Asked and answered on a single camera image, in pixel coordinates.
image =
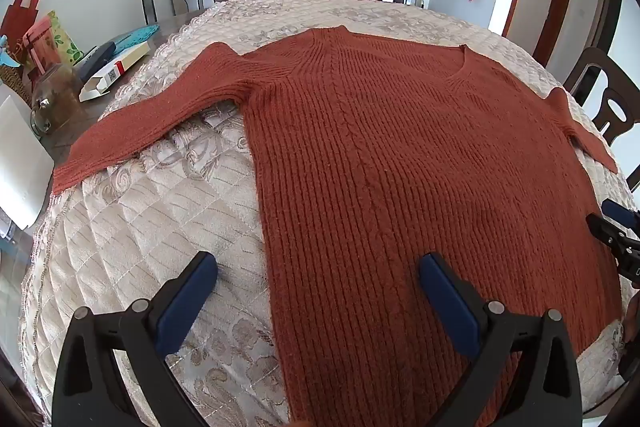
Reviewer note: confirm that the beige quilted floral table cover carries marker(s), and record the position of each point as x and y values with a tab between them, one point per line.
150	217

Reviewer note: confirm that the red tote bag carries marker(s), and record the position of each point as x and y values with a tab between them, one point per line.
17	12

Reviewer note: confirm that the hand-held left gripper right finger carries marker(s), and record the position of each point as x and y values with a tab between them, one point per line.
450	302

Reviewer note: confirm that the long white carton box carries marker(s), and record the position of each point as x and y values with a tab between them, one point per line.
120	69

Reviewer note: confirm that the dark inner door frame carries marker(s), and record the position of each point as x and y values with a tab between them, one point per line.
595	22

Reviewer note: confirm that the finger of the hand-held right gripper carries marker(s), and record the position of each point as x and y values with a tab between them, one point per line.
622	217
627	252

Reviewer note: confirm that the teal crochet mat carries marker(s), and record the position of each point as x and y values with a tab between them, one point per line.
137	36

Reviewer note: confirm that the rust knit sweater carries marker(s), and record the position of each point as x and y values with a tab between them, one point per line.
400	157

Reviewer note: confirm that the green floral bag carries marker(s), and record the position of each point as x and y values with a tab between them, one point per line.
65	42

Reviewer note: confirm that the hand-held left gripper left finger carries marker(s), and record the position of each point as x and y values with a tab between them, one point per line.
185	302

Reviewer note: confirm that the wicker basket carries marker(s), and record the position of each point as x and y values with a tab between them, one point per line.
14	84

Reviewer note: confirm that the dark brown wooden chair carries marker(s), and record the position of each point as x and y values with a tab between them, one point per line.
592	77

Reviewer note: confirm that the dark blue case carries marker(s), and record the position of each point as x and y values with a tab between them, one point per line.
95	57

